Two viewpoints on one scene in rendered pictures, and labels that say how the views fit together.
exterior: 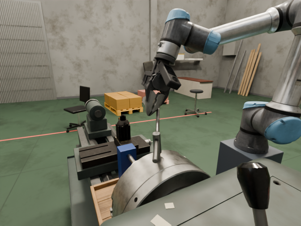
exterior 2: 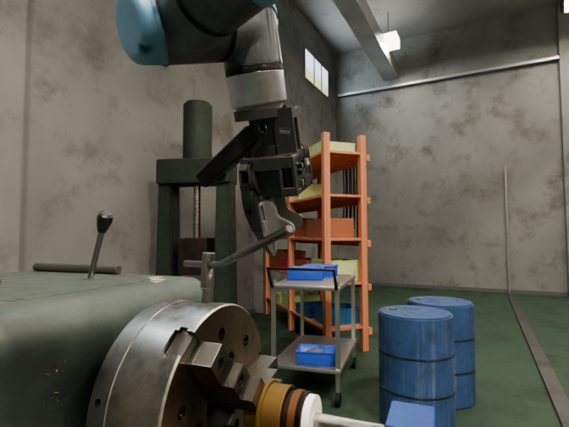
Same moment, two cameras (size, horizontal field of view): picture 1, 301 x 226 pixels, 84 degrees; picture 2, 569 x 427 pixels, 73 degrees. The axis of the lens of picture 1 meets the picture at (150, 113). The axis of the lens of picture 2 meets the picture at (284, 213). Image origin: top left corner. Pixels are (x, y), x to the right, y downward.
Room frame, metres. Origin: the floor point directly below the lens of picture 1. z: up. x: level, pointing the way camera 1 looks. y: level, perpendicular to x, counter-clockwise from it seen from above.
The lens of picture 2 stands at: (1.02, -0.36, 1.35)
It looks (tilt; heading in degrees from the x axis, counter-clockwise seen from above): 3 degrees up; 139
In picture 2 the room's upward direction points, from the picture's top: straight up
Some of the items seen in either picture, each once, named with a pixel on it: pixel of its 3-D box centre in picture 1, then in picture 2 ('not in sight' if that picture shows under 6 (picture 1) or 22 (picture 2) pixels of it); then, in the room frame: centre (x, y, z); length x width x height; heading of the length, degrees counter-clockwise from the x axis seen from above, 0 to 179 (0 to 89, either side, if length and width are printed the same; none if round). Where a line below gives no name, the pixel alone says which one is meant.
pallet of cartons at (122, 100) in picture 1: (122, 102); not in sight; (5.37, 0.92, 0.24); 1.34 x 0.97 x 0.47; 25
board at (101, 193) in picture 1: (134, 197); not in sight; (0.65, 0.08, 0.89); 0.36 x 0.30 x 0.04; 117
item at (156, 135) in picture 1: (157, 151); (207, 285); (0.43, -0.02, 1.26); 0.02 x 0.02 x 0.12
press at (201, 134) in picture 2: not in sight; (196, 227); (-2.92, 1.74, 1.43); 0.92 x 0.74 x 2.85; 22
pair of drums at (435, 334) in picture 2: not in sight; (428, 355); (-0.55, 2.49, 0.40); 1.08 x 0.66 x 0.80; 114
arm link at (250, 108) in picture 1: (256, 115); not in sight; (0.76, -0.50, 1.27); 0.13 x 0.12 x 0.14; 179
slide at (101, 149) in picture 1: (114, 149); not in sight; (0.99, 0.23, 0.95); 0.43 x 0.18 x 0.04; 117
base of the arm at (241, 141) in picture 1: (251, 137); not in sight; (0.76, -0.50, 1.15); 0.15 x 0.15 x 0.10
